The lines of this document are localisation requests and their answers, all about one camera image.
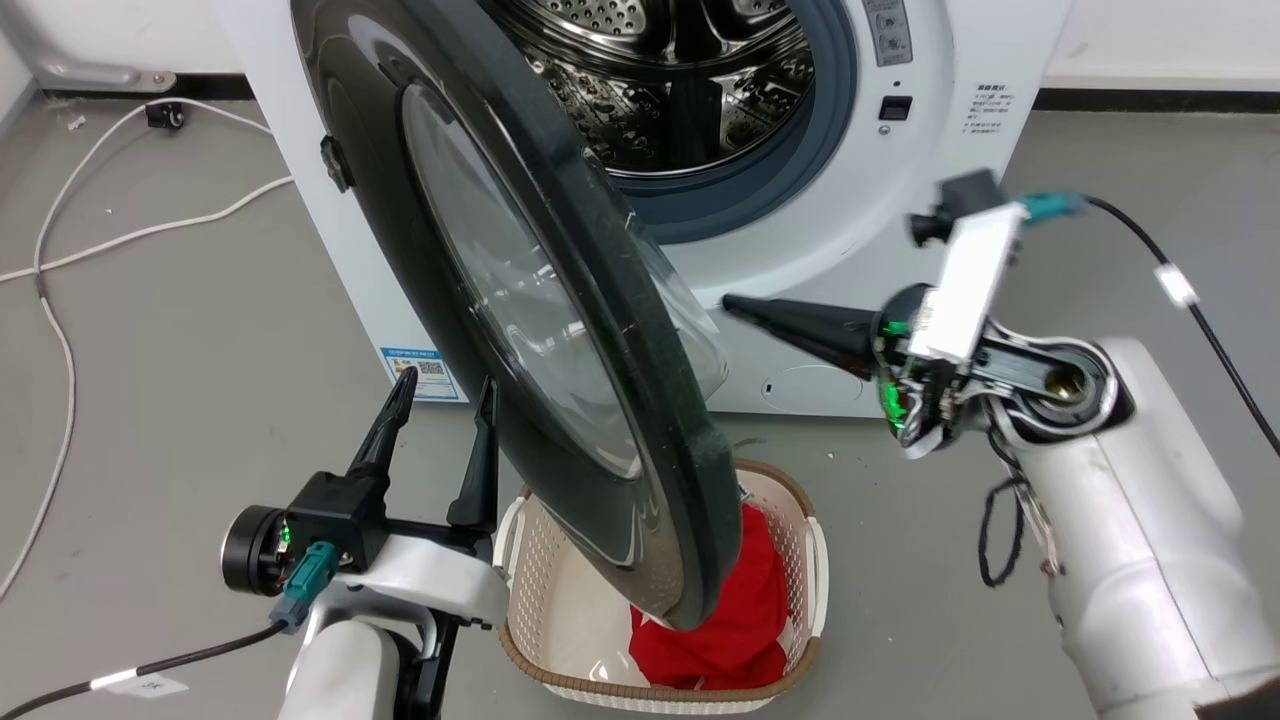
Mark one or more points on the round drain filter cover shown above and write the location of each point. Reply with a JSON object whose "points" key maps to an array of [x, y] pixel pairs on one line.
{"points": [[815, 388]]}

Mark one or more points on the grey rubber door gasket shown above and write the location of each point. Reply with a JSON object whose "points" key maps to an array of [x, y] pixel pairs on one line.
{"points": [[795, 165]]}

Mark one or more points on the black round glass washer door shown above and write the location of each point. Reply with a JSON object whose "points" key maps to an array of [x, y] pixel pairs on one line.
{"points": [[600, 300]]}

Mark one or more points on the printed warning label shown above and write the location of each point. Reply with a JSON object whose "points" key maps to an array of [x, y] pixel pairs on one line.
{"points": [[992, 108]]}

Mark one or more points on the stainless steel washer drum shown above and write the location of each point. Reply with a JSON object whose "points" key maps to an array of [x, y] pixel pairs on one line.
{"points": [[640, 110]]}

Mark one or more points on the blue white energy sticker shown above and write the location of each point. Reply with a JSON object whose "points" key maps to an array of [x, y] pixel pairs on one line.
{"points": [[425, 372]]}

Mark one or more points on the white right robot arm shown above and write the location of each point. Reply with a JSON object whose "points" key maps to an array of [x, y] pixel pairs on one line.
{"points": [[1130, 540]]}

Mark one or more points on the red garment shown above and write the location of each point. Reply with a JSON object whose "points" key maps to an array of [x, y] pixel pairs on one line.
{"points": [[750, 620]]}

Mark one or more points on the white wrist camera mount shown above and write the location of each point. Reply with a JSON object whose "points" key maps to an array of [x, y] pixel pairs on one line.
{"points": [[975, 275]]}

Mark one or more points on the white front-load washing machine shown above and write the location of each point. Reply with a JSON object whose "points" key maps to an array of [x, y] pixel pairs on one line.
{"points": [[850, 250]]}

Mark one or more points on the black green-lit right gripper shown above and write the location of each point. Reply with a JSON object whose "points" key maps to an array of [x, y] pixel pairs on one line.
{"points": [[930, 400]]}

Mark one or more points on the grey metal floor bracket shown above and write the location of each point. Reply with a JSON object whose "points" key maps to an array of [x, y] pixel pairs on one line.
{"points": [[80, 55]]}

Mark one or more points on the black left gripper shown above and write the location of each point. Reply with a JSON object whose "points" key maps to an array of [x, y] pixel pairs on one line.
{"points": [[335, 515]]}

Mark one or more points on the white laundry basket brown rim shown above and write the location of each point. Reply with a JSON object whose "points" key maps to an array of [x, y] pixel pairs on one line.
{"points": [[560, 600]]}

